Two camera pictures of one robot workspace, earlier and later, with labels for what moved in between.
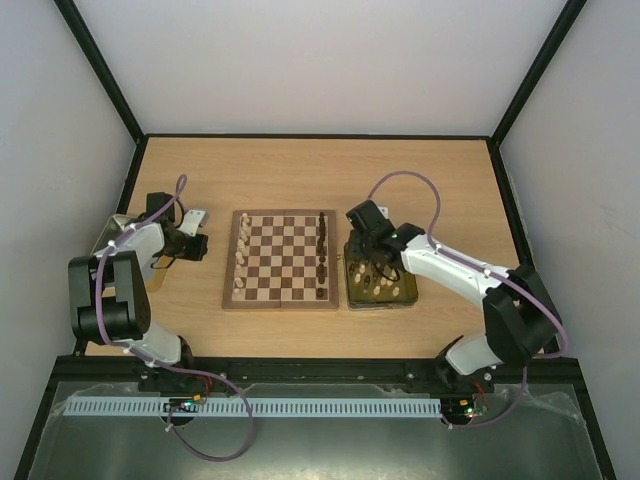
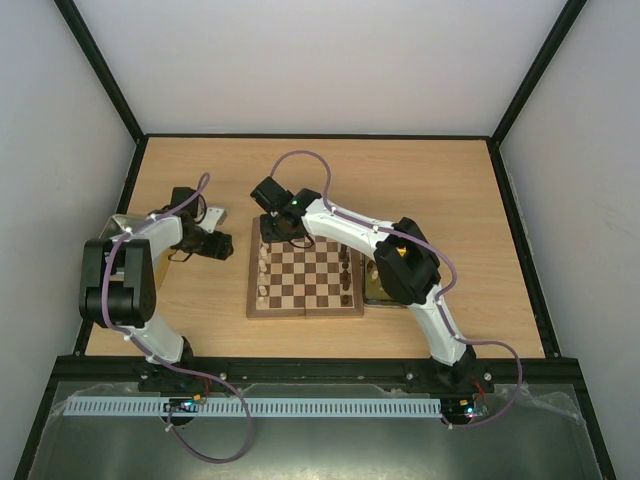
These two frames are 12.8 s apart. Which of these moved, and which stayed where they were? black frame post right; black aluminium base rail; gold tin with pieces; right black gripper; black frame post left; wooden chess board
Moved: right black gripper; wooden chess board; gold tin with pieces
Stayed: black frame post right; black aluminium base rail; black frame post left
